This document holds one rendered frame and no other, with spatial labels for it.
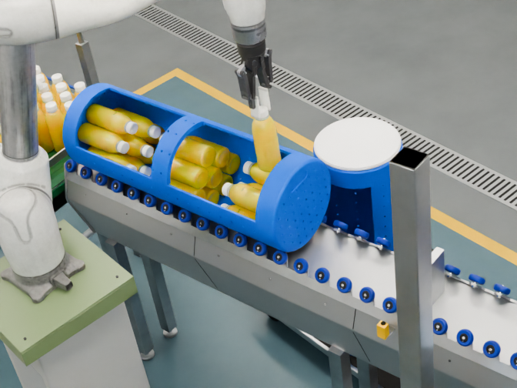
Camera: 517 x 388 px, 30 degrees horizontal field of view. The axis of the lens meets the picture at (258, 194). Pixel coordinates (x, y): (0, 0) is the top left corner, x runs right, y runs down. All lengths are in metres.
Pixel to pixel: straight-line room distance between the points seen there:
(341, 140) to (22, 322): 1.15
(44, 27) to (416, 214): 0.99
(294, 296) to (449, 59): 2.83
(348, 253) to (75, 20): 1.06
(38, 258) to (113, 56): 3.33
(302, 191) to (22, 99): 0.81
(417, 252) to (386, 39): 3.68
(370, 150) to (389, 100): 2.08
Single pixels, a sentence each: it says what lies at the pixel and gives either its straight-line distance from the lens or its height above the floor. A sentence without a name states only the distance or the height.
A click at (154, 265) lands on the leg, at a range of 3.72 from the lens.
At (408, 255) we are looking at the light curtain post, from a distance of 2.06.
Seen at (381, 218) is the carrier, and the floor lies 0.82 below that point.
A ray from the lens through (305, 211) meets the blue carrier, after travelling 2.79.
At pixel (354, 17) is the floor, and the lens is 5.90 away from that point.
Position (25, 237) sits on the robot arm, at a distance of 2.64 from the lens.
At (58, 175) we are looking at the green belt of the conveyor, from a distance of 3.44.
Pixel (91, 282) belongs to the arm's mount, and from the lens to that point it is 2.73.
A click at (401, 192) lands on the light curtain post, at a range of 1.95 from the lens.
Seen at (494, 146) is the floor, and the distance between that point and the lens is 4.78.
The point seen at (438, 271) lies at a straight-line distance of 2.64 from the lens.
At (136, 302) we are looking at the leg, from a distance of 3.73.
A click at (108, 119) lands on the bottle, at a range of 3.16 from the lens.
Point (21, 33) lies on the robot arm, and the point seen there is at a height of 1.81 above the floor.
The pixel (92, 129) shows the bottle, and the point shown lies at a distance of 3.20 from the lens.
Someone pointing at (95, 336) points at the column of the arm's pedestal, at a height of 0.88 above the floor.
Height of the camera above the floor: 2.87
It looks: 39 degrees down
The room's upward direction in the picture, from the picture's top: 9 degrees counter-clockwise
